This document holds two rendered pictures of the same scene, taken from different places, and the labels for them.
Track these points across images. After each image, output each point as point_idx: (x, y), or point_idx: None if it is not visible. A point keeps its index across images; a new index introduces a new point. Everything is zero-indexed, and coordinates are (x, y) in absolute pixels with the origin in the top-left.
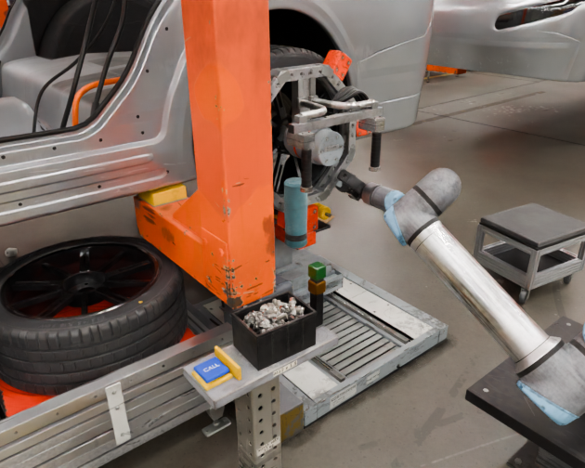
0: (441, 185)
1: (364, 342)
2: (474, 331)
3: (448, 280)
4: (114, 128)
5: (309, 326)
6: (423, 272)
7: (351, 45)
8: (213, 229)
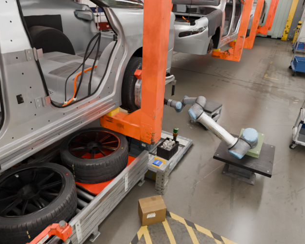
0: (204, 101)
1: None
2: (198, 140)
3: (209, 127)
4: (102, 92)
5: (177, 145)
6: (175, 124)
7: None
8: (146, 122)
